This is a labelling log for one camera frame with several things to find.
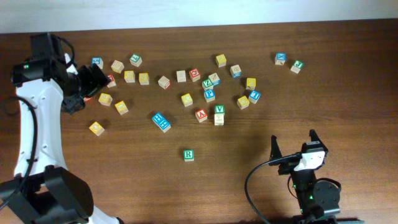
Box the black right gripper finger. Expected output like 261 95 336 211
308 129 325 147
269 135 282 166

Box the yellow S wooden block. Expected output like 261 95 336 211
98 93 113 106

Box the green R wooden block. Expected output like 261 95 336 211
183 149 195 162

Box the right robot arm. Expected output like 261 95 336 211
270 129 364 223

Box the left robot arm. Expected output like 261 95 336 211
1 33 121 224

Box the blue S wooden block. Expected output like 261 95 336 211
91 57 104 69

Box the red M wooden block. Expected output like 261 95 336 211
84 97 93 103

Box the yellow block right lower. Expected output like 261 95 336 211
237 96 250 110

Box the blue I wooden block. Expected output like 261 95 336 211
248 90 261 104

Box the red A block left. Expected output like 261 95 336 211
107 75 116 88

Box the red a block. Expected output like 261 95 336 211
107 75 116 88
195 109 208 123

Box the plain yellow-side wooden block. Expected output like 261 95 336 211
111 60 124 73

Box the green V wooden block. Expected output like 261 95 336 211
215 105 225 114

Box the green J wooden block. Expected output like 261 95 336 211
290 60 304 74

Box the yellow block right upper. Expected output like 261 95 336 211
246 78 256 90

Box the yellow O block near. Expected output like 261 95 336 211
89 121 105 136

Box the yellow o block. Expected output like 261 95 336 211
89 121 105 136
115 101 129 115

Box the red A block centre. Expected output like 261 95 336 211
195 109 208 123

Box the yellow C wooden block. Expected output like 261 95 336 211
124 70 135 83

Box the blue X wooden block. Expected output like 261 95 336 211
274 52 287 65

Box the yellow O block middle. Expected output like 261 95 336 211
115 101 129 115

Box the blue P wooden block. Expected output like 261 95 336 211
204 89 216 103

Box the green L wooden block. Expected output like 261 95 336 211
129 54 142 67

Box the blue-side block far right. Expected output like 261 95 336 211
230 65 242 78

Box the plain blue-side block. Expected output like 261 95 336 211
208 73 221 86

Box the green Z wooden block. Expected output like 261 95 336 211
202 78 214 91

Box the yellow block centre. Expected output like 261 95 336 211
181 93 193 107

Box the yellow block far top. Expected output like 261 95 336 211
216 54 227 68

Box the red G wooden block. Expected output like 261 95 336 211
189 68 201 82

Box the plain red-side wooden block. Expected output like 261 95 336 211
158 76 170 90

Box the blue H block upper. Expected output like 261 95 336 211
152 113 165 125

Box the plain green-side wooden block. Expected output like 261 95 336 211
176 70 187 83

